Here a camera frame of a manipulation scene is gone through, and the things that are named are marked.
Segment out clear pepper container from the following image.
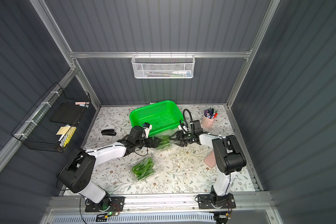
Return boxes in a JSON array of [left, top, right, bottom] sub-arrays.
[[155, 129, 178, 151], [128, 156, 158, 183]]

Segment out green plastic basket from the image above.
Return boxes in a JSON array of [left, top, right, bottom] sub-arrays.
[[129, 100, 183, 137]]

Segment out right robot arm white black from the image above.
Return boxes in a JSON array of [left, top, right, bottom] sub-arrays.
[[169, 120, 247, 207]]

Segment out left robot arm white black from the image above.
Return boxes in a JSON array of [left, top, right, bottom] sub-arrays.
[[57, 123, 161, 211]]

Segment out pink pen cup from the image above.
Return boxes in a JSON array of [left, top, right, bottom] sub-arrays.
[[201, 107, 218, 129]]

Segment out black stapler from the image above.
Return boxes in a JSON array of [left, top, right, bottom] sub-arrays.
[[101, 129, 117, 136]]

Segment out pink case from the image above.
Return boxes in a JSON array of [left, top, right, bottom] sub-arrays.
[[204, 151, 216, 168]]

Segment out black notebook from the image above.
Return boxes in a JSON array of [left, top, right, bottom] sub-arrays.
[[49, 103, 87, 126]]

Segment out yellow sticky notes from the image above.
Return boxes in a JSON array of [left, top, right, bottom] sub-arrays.
[[56, 126, 71, 135]]

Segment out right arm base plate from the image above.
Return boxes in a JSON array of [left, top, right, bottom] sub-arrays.
[[195, 193, 236, 210]]

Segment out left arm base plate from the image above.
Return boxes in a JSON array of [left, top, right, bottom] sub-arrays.
[[85, 196, 126, 212]]

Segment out white wire wall basket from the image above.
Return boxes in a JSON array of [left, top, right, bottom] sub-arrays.
[[131, 55, 196, 79]]

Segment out black wire wall basket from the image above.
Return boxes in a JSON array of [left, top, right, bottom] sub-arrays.
[[11, 83, 91, 152]]

